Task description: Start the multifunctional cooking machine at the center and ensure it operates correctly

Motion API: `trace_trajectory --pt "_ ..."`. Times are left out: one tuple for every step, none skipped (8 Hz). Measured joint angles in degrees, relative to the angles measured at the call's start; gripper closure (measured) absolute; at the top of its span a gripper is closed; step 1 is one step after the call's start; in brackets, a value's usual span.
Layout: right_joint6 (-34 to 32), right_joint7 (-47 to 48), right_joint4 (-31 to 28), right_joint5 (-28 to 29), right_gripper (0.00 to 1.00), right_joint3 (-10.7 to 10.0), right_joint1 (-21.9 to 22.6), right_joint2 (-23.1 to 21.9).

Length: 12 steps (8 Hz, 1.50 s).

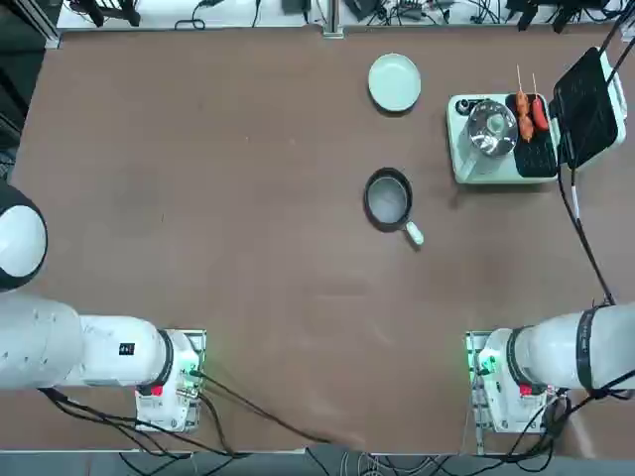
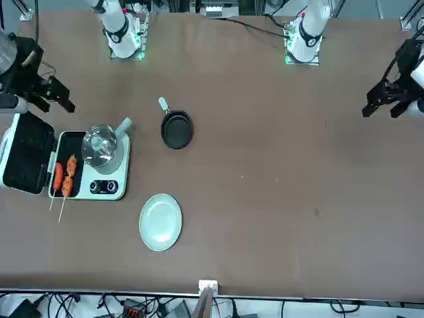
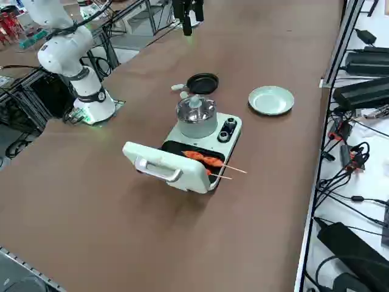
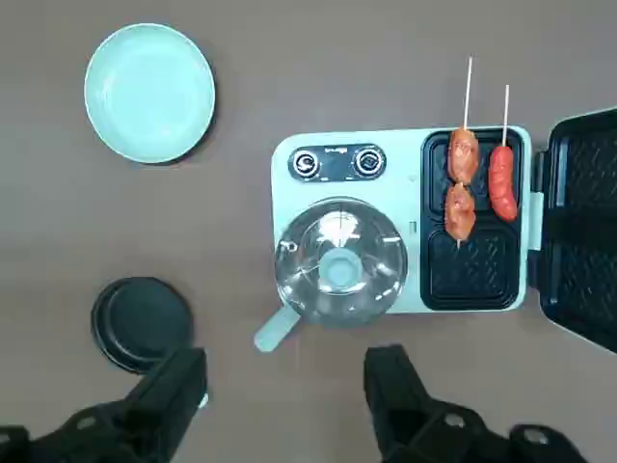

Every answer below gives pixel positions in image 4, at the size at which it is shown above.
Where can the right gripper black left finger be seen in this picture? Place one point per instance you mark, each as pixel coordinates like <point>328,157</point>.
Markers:
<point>164,400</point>

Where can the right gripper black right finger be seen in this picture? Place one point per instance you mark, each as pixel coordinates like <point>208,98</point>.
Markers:
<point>400,415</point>

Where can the small black frying pan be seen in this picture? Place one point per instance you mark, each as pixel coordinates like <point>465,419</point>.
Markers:
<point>142,320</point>

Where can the red sausage skewer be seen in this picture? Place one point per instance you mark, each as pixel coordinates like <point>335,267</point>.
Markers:
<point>502,183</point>

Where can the mint green round plate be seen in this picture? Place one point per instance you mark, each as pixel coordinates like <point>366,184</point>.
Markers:
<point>149,94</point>

